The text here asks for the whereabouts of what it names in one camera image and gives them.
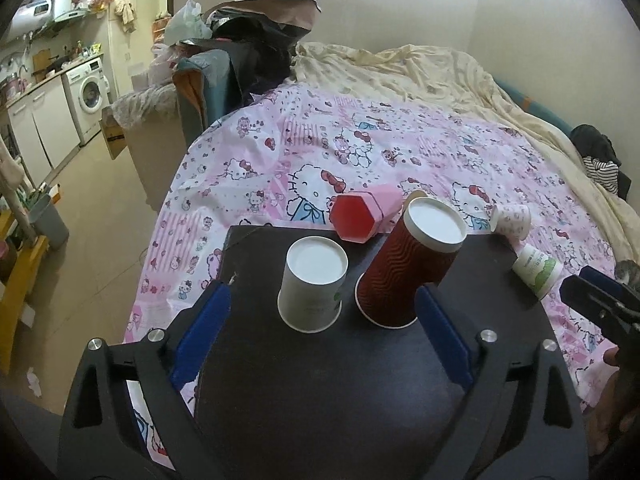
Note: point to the white cup cartoon animal print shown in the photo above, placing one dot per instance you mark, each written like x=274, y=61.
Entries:
x=413, y=195

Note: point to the black board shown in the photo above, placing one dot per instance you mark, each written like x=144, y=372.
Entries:
x=354, y=401

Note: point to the white kitchen cabinet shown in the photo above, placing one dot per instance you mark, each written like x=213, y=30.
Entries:
x=43, y=129

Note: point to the cardboard box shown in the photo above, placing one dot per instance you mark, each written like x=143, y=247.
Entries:
x=112, y=132

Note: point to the grey trash bin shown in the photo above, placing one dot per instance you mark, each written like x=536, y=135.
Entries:
x=46, y=220

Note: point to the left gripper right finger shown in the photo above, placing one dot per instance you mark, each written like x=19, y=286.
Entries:
x=519, y=417

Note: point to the white cup green tree logo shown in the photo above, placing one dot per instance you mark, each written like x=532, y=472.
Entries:
x=309, y=300

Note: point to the cream quilt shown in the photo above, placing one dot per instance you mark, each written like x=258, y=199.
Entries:
x=454, y=81

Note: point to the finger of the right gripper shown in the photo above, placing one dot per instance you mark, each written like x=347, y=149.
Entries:
x=586, y=299
x=617, y=290

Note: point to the black striped clothes pile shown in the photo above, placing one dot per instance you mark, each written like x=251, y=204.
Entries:
x=600, y=160

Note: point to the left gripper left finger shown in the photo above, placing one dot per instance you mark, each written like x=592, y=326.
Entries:
x=125, y=417

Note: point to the beige bedside cabinet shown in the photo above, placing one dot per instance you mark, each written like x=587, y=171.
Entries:
x=152, y=130

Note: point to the white cup green band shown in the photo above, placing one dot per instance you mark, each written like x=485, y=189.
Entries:
x=538, y=270

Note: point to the person's right hand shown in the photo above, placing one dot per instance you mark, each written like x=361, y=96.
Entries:
x=614, y=411

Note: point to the tabby cat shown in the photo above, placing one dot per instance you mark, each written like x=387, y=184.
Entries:
x=627, y=272

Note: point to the pile of dark clothes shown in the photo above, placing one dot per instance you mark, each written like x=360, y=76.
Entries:
x=260, y=37

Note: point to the pink hexagonal cup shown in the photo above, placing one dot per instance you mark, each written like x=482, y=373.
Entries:
x=358, y=216

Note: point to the pink hello kitty paper cup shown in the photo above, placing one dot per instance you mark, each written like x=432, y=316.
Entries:
x=511, y=220

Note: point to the red corrugated paper cup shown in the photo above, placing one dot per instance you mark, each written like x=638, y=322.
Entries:
x=419, y=250

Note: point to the teal chair with clothes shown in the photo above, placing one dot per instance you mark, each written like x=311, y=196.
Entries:
x=207, y=90

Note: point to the pink hello kitty bedsheet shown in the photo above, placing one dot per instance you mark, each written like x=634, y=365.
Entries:
x=284, y=159

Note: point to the yellow wooden stool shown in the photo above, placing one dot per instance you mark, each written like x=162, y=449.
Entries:
x=13, y=298

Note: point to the white water heater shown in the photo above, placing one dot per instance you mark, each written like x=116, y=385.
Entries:
x=61, y=7

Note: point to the white plastic bag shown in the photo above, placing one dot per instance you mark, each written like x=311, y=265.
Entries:
x=187, y=24

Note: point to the white washing machine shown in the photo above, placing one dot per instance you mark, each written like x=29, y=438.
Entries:
x=86, y=89

